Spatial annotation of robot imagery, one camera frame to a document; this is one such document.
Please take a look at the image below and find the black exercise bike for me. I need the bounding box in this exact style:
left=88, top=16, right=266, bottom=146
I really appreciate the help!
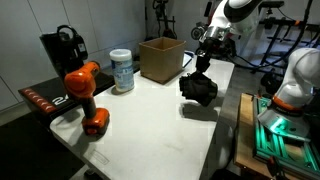
left=152, top=0, right=178, bottom=40

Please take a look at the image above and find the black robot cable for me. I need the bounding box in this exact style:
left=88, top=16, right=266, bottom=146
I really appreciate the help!
left=229, top=51, right=305, bottom=72

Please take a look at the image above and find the orange cordless drill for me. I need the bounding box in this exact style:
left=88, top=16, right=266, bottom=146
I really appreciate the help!
left=63, top=60, right=111, bottom=137

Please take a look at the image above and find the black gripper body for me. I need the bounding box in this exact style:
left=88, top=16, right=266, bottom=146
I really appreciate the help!
left=198, top=37, right=219, bottom=58

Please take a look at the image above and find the brown cardboard box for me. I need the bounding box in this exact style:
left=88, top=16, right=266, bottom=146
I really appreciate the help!
left=138, top=36, right=187, bottom=85

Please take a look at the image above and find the grey robot mount plate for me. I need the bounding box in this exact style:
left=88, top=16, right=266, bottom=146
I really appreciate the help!
left=257, top=107, right=313, bottom=141

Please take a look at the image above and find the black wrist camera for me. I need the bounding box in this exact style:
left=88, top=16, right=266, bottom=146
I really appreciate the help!
left=214, top=39, right=238, bottom=58

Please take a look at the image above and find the black treadmill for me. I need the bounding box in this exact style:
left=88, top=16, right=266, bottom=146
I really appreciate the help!
left=18, top=31, right=141, bottom=125

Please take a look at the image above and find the green lit aluminium frame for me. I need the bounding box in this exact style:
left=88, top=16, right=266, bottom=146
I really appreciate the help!
left=252, top=94, right=320, bottom=180

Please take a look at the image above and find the black floor bag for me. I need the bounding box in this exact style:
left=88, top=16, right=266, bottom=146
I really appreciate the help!
left=259, top=70, right=284, bottom=96

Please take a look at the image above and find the black orange clamp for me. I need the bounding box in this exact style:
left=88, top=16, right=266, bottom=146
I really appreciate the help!
left=265, top=154, right=284, bottom=180

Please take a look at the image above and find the white wipes canister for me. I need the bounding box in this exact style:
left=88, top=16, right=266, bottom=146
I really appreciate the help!
left=109, top=48, right=136, bottom=93

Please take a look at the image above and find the black fingerless glove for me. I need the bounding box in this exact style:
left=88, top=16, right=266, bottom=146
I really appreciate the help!
left=196, top=78, right=219, bottom=108
left=178, top=71, right=209, bottom=103

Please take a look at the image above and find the wooden board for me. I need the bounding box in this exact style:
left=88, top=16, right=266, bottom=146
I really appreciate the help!
left=234, top=92, right=303, bottom=180

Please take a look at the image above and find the white clipboard blue edge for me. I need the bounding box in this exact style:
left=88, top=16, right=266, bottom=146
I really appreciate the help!
left=182, top=50, right=195, bottom=70

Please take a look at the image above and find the white chair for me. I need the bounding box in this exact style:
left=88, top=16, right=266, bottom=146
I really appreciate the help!
left=218, top=123, right=235, bottom=169

